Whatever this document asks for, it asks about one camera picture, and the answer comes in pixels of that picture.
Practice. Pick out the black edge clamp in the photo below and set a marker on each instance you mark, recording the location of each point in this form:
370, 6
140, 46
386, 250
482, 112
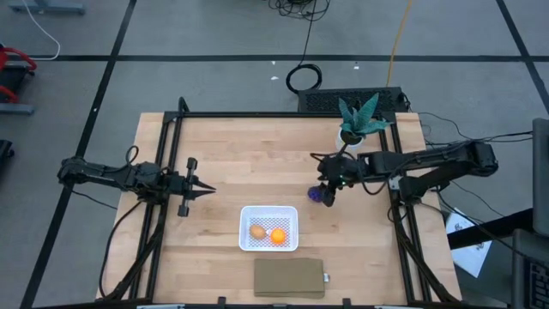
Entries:
221, 301
347, 302

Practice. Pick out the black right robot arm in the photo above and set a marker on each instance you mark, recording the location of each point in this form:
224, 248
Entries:
429, 161

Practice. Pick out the snake plant in white pot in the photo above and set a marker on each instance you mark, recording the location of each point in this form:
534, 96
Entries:
358, 122

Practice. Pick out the tan toy potato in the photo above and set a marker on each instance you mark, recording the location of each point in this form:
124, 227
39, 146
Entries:
257, 232

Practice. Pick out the black perforated computer case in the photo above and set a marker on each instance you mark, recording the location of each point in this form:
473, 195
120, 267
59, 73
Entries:
326, 99

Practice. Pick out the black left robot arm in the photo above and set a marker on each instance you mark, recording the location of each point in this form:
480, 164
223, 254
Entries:
111, 173

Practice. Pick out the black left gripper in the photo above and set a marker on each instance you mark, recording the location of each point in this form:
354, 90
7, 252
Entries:
183, 189

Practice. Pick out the black aluminium table frame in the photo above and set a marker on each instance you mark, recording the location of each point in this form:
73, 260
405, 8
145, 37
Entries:
281, 114

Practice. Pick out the orange toy fruit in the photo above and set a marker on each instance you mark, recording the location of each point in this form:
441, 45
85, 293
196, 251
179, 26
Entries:
278, 236

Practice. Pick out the white paper sheets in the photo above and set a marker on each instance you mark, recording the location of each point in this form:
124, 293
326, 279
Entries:
469, 253

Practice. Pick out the small grey metal object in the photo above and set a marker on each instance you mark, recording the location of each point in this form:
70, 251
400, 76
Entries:
327, 277

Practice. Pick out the red cart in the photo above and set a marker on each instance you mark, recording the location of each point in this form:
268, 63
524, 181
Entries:
13, 81

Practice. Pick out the white perforated plastic basket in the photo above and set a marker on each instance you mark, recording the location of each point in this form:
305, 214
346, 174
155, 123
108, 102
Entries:
244, 214

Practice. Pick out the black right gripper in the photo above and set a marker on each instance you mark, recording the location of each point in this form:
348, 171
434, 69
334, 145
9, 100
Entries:
341, 169

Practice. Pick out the purple toy grapes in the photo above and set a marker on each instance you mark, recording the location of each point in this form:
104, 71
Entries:
314, 194

